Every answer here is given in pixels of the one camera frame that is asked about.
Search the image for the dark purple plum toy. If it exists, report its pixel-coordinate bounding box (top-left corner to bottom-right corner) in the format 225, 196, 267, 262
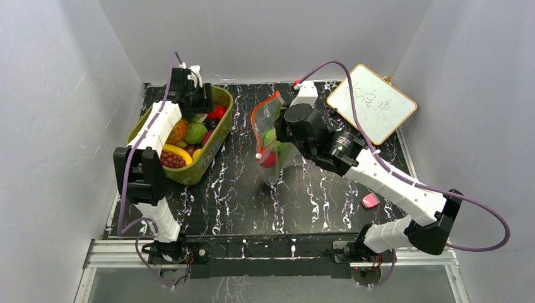
204, 119, 219, 131

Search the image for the small green cabbage toy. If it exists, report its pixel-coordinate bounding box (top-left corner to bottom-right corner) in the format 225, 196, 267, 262
262, 128, 277, 147

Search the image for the clear zip top bag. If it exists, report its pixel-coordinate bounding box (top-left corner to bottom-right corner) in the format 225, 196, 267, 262
250, 92, 298, 186

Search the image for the red apple toy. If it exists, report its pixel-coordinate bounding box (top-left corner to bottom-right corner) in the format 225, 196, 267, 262
259, 151, 279, 169

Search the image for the round green cabbage toy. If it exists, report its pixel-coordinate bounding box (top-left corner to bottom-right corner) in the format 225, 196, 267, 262
184, 122, 208, 145

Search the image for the green lettuce leaf toy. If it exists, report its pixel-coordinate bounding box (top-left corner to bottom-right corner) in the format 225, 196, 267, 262
274, 105, 294, 173

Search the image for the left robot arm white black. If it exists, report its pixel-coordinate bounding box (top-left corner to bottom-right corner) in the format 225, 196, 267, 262
113, 63, 214, 263

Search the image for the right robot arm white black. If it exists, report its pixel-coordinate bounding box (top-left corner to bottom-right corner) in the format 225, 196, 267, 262
274, 104, 462, 262

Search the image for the red pepper toy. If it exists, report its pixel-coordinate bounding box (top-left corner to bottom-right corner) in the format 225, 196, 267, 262
206, 105, 227, 121

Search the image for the orange pineapple toy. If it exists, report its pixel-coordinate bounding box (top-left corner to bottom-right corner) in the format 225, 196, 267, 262
166, 119, 189, 145

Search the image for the magenta fruit toy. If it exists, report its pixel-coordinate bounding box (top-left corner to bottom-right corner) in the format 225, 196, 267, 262
201, 129, 214, 148

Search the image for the orange fruit toy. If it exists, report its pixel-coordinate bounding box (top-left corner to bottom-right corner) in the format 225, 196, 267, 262
192, 148, 203, 160

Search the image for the yellow banana toy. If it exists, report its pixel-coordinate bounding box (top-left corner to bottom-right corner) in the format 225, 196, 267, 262
163, 145, 193, 167

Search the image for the red grapes toy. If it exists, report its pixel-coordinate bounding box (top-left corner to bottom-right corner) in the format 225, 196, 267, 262
160, 151, 186, 169

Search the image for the olive green plastic bin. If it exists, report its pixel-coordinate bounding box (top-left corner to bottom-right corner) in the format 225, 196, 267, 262
113, 86, 233, 189

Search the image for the pink eraser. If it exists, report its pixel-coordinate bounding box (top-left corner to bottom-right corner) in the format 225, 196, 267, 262
361, 193, 380, 210

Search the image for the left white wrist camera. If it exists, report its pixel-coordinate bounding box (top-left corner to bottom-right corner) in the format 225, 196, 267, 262
179, 62, 203, 88

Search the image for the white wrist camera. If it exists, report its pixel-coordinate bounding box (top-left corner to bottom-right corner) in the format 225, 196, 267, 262
179, 62, 203, 88
290, 80, 318, 108

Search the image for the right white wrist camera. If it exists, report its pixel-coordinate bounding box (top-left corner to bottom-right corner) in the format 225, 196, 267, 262
290, 80, 318, 108

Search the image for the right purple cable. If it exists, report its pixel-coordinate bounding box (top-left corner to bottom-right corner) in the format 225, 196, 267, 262
298, 60, 511, 253

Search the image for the purple cable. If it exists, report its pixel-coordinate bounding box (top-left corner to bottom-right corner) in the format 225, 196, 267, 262
298, 60, 511, 253
117, 51, 185, 289

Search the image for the small whiteboard wooden frame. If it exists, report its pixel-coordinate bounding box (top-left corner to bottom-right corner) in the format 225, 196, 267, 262
326, 64, 418, 145

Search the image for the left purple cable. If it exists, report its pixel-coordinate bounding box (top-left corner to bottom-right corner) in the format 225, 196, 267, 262
117, 51, 185, 289

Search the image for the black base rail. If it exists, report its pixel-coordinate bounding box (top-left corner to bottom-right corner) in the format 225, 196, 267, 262
85, 231, 423, 280

